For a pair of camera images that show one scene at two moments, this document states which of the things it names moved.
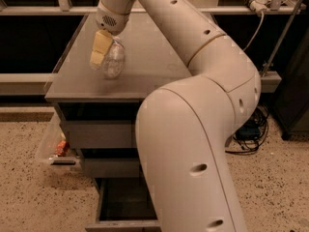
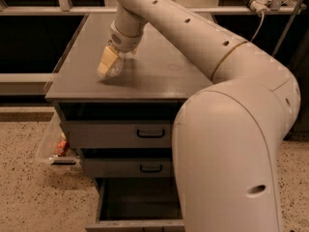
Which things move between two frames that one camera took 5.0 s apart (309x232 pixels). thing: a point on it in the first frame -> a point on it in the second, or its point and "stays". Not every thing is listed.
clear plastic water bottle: [114, 59] stays
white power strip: [260, 4] stays
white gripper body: [108, 22] -> [125, 42]
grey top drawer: [99, 133] stays
